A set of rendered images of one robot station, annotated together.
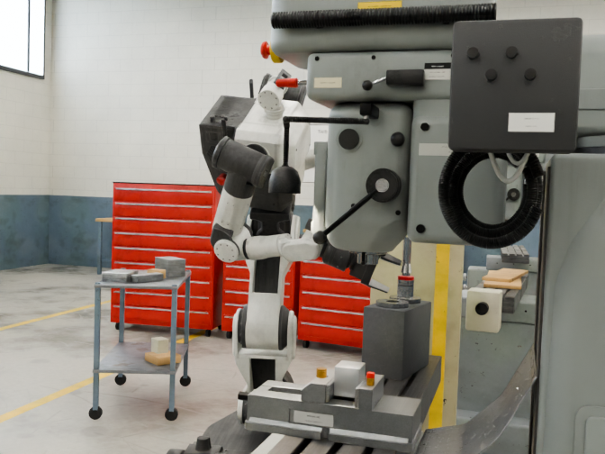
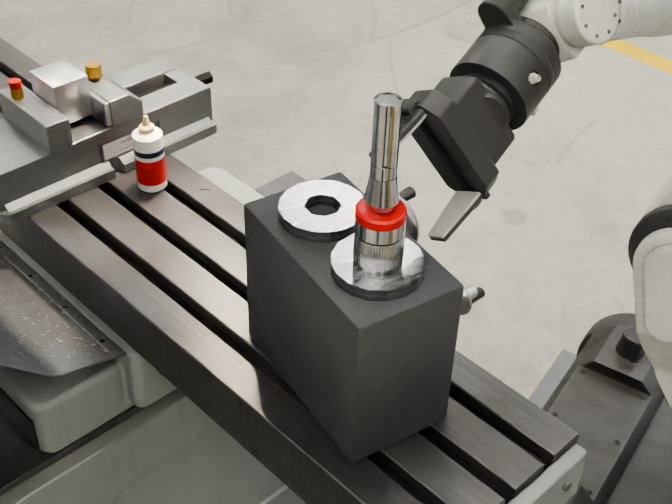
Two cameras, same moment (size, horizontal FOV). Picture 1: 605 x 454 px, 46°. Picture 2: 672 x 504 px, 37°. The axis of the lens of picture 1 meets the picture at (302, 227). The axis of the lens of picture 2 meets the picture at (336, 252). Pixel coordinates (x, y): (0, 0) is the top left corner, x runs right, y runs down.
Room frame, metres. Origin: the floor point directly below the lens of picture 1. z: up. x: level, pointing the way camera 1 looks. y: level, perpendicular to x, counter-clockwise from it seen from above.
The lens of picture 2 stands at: (2.34, -0.97, 1.74)
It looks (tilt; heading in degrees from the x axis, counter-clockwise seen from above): 39 degrees down; 118
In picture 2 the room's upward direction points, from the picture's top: 2 degrees clockwise
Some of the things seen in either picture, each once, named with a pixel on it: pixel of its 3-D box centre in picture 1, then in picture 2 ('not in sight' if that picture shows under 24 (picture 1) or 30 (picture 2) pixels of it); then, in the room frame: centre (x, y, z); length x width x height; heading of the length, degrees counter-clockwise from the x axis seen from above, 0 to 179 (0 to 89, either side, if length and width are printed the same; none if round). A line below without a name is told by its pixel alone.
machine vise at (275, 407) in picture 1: (334, 403); (86, 120); (1.46, -0.08, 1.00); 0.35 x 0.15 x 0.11; 73
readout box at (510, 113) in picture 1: (513, 87); not in sight; (1.18, -0.34, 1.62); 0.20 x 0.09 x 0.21; 73
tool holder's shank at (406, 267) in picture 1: (406, 256); (384, 155); (2.03, -0.30, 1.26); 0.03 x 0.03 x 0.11
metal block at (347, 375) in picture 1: (349, 378); (61, 93); (1.45, -0.11, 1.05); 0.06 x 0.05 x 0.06; 163
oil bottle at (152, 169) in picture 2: not in sight; (149, 151); (1.58, -0.10, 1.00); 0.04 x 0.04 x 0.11
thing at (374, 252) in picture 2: (405, 288); (379, 237); (2.03, -0.30, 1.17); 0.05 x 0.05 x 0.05
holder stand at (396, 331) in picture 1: (397, 334); (346, 307); (1.98, -0.28, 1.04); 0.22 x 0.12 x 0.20; 151
